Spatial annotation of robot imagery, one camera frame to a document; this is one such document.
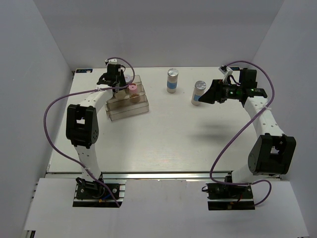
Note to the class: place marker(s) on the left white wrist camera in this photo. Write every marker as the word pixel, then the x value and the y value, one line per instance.
pixel 112 60

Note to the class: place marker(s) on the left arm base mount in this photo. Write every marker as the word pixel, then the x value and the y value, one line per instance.
pixel 93 195

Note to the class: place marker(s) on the blue corner sticker right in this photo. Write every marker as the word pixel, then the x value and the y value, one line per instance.
pixel 235 68

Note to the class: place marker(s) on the pink lid spice bottle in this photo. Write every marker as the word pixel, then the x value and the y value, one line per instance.
pixel 134 93

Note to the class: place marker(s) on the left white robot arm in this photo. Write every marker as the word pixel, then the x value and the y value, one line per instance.
pixel 82 127

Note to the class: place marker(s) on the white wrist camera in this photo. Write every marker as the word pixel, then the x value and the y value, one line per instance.
pixel 226 71
pixel 112 60

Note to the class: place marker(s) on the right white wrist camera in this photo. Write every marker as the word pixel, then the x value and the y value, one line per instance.
pixel 226 71

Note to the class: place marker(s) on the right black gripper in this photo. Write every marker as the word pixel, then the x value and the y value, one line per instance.
pixel 215 92

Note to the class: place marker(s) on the blue corner sticker left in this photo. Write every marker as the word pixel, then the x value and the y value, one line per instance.
pixel 87 70

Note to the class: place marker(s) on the clear tiered acrylic rack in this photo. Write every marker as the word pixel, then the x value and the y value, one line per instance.
pixel 130 105

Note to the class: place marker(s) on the blue corner sticker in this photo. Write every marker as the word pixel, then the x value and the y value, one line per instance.
pixel 87 70
pixel 235 68

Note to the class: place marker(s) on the aluminium table front rail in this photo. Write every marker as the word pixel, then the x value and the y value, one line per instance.
pixel 122 176

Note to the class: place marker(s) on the silver lid blue-label shaker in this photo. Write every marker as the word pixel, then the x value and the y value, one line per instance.
pixel 199 89

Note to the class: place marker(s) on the tall silver lid shaker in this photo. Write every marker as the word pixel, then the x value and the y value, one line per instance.
pixel 172 78

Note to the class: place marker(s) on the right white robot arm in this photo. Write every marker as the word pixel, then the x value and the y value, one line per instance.
pixel 273 151

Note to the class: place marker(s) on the dark jar red label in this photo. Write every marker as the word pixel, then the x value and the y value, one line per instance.
pixel 128 79

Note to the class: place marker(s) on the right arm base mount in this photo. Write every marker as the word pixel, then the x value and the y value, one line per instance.
pixel 228 197

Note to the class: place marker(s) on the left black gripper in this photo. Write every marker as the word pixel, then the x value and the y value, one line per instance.
pixel 123 83

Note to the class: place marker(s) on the yellow lid spice bottle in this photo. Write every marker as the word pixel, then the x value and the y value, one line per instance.
pixel 120 95

